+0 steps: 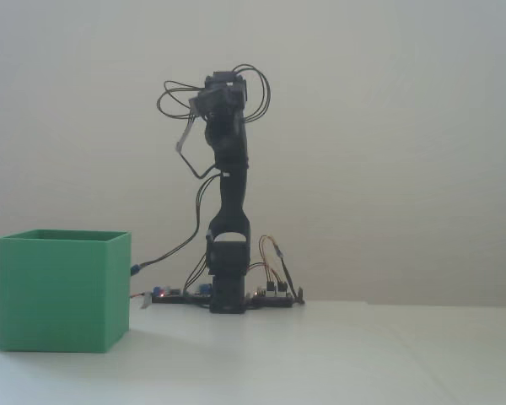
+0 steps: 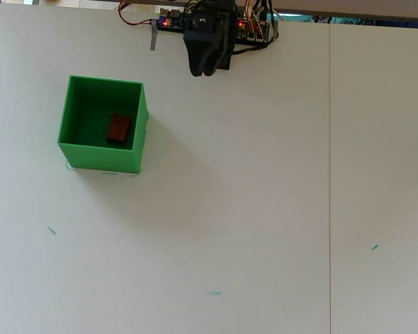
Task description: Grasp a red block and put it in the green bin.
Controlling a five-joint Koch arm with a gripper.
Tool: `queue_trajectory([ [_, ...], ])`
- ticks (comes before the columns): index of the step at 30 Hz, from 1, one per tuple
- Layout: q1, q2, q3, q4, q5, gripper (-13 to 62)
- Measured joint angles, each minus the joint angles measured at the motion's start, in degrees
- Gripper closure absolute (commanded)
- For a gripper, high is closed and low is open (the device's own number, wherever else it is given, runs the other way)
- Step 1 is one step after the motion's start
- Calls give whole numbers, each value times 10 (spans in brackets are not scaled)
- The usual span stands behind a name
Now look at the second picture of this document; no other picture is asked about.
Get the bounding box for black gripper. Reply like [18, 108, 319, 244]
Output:
[183, 10, 238, 78]

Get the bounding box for red block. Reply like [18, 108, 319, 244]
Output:
[106, 113, 132, 145]

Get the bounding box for green square bin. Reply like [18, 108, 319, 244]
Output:
[56, 74, 150, 175]

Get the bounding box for grey tape strip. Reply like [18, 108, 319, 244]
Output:
[149, 19, 159, 51]

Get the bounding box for circuit board with jumper wires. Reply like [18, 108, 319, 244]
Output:
[235, 12, 270, 43]

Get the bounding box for coloured jumper wires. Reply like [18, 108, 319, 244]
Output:
[242, 0, 270, 35]

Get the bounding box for thick black power cable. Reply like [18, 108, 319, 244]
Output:
[264, 0, 280, 46]

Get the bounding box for thin red cable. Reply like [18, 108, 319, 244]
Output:
[119, 0, 154, 27]

